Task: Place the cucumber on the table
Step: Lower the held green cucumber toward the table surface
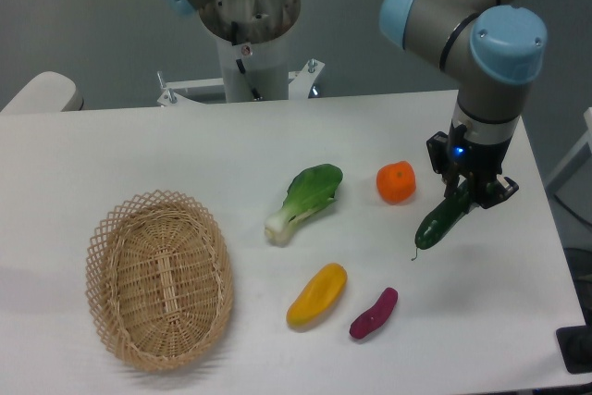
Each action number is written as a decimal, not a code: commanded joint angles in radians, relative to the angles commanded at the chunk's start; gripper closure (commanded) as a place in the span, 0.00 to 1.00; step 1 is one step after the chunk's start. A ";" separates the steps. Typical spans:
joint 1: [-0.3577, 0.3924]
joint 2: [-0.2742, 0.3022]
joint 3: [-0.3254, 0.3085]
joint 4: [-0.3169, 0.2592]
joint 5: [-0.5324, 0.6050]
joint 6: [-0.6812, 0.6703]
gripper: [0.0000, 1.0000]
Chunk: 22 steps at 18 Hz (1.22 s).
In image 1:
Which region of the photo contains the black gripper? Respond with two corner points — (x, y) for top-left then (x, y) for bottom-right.
(426, 104), (519, 213)

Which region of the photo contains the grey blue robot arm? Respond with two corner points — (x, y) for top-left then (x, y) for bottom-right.
(166, 0), (547, 208)

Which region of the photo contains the green bok choy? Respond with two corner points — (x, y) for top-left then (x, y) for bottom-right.
(264, 164), (343, 245)

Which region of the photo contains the woven wicker basket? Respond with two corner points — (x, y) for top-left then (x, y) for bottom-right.
(85, 191), (234, 372)

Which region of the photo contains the orange tangerine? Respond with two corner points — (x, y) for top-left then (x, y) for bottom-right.
(376, 161), (416, 204)

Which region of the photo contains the dark green cucumber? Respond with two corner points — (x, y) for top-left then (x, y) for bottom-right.
(412, 181), (473, 261)

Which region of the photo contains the purple sweet potato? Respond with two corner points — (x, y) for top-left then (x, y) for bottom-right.
(349, 287), (399, 339)

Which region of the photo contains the yellow mango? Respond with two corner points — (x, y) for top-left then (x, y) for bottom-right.
(286, 263), (348, 327)

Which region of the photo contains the black device at edge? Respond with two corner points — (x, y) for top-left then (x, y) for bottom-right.
(556, 326), (591, 375)

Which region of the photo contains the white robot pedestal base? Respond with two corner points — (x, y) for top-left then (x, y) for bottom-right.
(157, 37), (325, 106)

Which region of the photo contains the white chair armrest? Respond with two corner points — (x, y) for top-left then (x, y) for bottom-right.
(1, 71), (84, 116)

